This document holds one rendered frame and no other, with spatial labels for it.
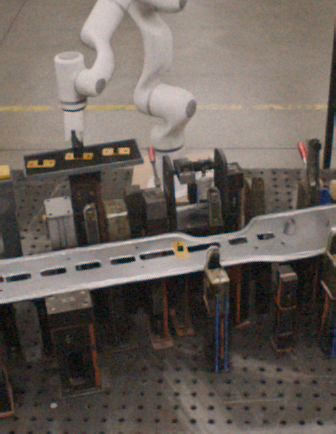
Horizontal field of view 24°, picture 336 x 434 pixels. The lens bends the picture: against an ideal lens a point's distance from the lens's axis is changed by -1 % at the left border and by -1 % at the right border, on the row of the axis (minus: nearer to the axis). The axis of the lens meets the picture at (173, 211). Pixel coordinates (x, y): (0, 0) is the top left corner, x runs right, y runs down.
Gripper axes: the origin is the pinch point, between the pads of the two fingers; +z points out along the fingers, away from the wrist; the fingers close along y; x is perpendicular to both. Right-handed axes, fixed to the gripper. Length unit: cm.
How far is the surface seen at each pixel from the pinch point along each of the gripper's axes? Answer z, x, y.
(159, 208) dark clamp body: 13.6, 25.6, 12.5
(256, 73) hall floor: 118, 72, -313
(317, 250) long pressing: 19, 73, 26
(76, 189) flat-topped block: 11.5, -0.9, 5.2
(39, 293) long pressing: 19, -6, 46
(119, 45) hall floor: 118, -34, -367
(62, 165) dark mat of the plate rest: 2.7, -4.5, 5.0
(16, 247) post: 30.6, -21.9, 10.5
